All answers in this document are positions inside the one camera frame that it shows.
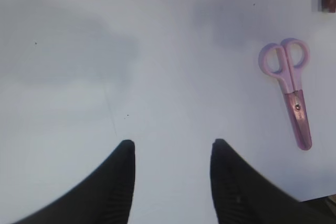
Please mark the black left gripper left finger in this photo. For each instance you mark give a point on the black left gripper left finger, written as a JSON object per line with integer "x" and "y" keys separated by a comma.
{"x": 105, "y": 196}

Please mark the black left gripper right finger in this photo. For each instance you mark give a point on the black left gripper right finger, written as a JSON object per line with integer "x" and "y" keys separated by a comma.
{"x": 241, "y": 195}

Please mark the pink handled scissors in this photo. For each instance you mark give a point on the pink handled scissors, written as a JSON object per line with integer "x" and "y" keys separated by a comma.
{"x": 289, "y": 78}

